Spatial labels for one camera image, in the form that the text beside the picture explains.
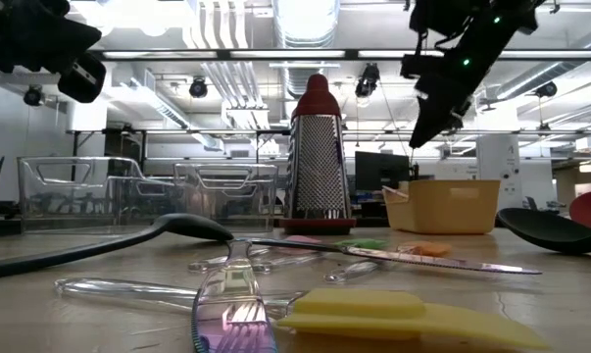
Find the yellow plastic bin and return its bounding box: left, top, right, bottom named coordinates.
left=381, top=178, right=502, bottom=235

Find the silver ventilation duct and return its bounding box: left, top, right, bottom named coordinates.
left=272, top=0, right=341, bottom=99

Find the pink spatula clear handle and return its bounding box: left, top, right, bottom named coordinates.
left=186, top=234, right=323, bottom=274

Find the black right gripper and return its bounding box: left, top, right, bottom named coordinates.
left=410, top=9, right=539, bottom=149

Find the iridescent metal knife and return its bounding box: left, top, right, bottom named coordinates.
left=233, top=236, right=544, bottom=276

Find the green spatula clear handle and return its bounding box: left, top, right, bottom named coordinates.
left=250, top=237, right=389, bottom=274

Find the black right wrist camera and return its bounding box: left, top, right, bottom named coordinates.
left=400, top=52, right=426, bottom=79

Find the steel box grater red handle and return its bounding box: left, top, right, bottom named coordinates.
left=279, top=73, right=358, bottom=235

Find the small clear plastic bin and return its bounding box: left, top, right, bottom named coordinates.
left=172, top=162, right=279, bottom=233

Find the large clear plastic bin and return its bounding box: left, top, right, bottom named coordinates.
left=16, top=155, right=178, bottom=234

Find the black computer monitor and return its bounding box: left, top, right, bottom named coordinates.
left=354, top=150, right=412, bottom=193

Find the orange spatula clear handle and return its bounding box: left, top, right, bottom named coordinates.
left=322, top=240, right=453, bottom=284

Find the yellow spatula clear handle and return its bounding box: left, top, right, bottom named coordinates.
left=54, top=277, right=551, bottom=350

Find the black plastic serving spoon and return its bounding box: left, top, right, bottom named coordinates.
left=496, top=207, right=591, bottom=256
left=0, top=213, right=235, bottom=281

